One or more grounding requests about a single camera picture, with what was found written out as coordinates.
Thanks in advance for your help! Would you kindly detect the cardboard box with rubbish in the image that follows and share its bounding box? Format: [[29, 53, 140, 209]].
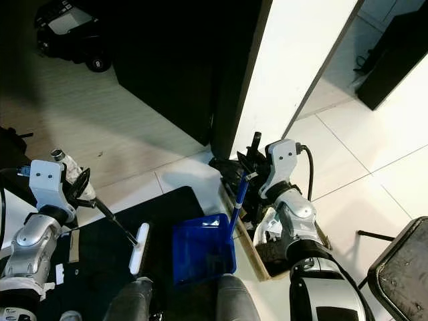
[[217, 174, 333, 282]]

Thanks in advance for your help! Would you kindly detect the black door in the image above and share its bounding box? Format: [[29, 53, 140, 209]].
[[110, 0, 233, 147]]

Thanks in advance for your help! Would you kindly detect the black floor mat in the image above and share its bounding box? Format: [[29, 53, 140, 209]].
[[0, 185, 233, 321]]

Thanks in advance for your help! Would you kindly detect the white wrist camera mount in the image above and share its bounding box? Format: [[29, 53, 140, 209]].
[[28, 158, 72, 214], [265, 138, 301, 195]]

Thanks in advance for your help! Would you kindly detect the grey capped white cylinder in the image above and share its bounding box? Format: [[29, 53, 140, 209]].
[[50, 148, 83, 183]]

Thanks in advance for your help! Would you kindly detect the grey robot right leg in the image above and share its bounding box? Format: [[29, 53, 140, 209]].
[[215, 274, 262, 321]]

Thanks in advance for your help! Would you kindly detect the black wheeled toy vehicle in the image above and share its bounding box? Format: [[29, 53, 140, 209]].
[[34, 0, 114, 74]]

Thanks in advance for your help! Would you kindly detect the black rubber tyre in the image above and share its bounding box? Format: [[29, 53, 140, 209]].
[[257, 239, 296, 272]]

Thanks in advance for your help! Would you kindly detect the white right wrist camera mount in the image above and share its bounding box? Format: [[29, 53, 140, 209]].
[[265, 138, 301, 195]]

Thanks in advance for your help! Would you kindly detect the grey robot left leg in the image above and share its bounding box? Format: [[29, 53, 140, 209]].
[[103, 277, 155, 321]]

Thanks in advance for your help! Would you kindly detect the thin black chair leg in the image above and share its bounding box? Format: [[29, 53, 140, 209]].
[[356, 230, 397, 242]]

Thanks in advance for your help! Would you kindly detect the black cabinet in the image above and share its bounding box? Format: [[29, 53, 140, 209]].
[[355, 5, 428, 112]]

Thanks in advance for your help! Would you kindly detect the white brush with black handle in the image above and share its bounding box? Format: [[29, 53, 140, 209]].
[[90, 197, 150, 276]]

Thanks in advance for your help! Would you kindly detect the black chair seat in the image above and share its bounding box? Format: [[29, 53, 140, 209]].
[[366, 215, 428, 321]]

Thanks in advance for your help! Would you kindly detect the grey robot leg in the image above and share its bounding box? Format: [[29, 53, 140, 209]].
[[103, 277, 155, 321], [215, 274, 262, 321]]

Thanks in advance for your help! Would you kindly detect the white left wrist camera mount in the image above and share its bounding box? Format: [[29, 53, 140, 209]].
[[28, 158, 72, 214]]

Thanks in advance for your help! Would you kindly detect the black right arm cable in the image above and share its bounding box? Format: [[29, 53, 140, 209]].
[[298, 143, 316, 202]]

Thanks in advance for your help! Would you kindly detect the blue plastic dustpan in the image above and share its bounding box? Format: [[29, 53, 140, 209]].
[[171, 131, 263, 288]]

